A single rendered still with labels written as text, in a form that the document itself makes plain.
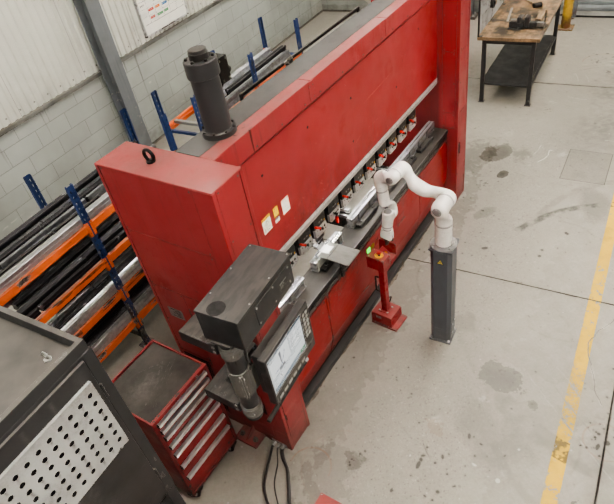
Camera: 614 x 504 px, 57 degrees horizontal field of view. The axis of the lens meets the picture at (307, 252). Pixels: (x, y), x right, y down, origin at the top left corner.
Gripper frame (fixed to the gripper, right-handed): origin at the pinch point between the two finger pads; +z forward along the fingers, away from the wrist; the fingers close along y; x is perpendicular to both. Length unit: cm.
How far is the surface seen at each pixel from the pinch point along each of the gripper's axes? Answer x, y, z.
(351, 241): -14.5, -23.9, -0.9
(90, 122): 40, -456, 45
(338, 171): -13, -34, -64
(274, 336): -164, 30, -78
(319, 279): -62, -21, -1
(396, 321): -5, 14, 83
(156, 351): -178, -70, -8
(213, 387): -188, -1, -36
